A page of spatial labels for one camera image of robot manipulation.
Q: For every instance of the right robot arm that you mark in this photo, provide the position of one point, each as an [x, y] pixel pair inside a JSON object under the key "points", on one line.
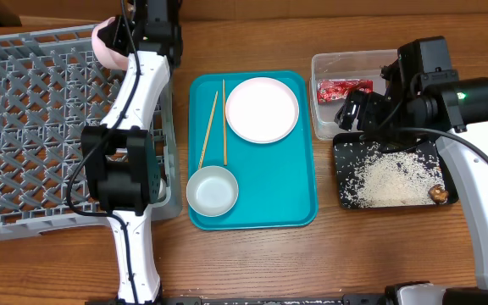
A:
{"points": [[427, 99]]}

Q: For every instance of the wooden chopstick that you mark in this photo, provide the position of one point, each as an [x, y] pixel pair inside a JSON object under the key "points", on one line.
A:
{"points": [[208, 130], [225, 162]]}

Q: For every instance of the white paper cup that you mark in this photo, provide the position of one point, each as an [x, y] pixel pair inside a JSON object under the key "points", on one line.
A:
{"points": [[162, 190]]}

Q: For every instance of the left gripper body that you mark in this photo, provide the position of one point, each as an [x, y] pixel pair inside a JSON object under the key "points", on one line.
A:
{"points": [[128, 31]]}

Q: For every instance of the right wooden chopstick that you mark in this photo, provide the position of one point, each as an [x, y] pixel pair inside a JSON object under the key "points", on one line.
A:
{"points": [[225, 162]]}

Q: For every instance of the pink small bowl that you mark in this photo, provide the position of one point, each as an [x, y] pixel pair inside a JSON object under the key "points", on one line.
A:
{"points": [[107, 57]]}

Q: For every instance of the left wooden chopstick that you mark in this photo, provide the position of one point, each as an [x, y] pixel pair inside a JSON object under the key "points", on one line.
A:
{"points": [[208, 130]]}

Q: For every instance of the red snack wrapper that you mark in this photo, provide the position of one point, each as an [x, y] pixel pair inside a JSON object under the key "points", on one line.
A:
{"points": [[329, 91]]}

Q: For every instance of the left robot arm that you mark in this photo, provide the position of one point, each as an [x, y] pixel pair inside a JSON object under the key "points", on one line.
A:
{"points": [[119, 158]]}

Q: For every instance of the white round plate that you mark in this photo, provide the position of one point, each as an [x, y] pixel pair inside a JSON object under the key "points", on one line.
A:
{"points": [[262, 110]]}

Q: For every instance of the brown food scrap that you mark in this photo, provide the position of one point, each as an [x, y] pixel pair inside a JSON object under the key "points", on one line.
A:
{"points": [[438, 194]]}

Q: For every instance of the black food waste tray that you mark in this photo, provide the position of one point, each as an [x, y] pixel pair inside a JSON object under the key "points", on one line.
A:
{"points": [[345, 169]]}

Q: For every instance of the teal plastic tray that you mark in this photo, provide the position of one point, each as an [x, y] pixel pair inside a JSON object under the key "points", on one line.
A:
{"points": [[277, 185]]}

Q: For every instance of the grey small bowl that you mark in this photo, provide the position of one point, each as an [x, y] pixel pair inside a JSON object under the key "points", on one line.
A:
{"points": [[212, 191]]}

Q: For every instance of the pile of rice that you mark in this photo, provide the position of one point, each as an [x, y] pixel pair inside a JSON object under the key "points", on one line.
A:
{"points": [[392, 180]]}

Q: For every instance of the grey dish rack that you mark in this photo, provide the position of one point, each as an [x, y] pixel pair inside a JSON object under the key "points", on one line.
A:
{"points": [[51, 87]]}

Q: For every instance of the clear plastic bin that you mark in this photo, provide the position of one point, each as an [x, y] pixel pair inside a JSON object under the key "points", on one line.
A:
{"points": [[362, 65]]}

